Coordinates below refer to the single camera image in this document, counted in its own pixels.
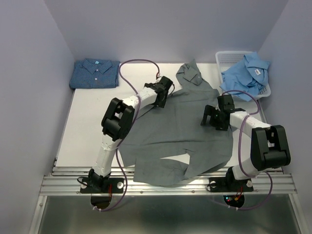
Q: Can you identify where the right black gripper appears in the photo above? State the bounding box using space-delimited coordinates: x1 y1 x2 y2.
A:
200 104 228 130

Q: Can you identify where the grey long sleeve shirt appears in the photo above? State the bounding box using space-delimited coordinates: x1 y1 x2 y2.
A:
119 61 233 186

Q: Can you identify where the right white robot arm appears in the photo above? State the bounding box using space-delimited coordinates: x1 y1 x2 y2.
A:
201 94 291 193

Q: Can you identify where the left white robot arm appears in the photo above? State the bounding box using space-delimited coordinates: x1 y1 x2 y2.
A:
77 77 173 194

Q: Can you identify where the light blue shirt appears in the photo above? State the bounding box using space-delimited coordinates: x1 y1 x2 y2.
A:
220 52 271 101

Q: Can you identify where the folded blue checkered shirt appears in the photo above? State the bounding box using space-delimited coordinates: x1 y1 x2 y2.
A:
69 58 120 90

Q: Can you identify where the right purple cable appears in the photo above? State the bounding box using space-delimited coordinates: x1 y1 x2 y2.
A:
212 90 273 212

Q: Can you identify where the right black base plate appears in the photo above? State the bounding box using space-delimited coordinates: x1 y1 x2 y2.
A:
207 177 254 193

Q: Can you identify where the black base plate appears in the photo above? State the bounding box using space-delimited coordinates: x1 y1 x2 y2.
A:
207 177 254 193
77 176 124 194

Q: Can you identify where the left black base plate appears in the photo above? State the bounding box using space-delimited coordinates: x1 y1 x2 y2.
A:
77 176 124 194

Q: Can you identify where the aluminium mounting rail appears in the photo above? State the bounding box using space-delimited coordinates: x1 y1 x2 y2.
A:
39 97 298 195

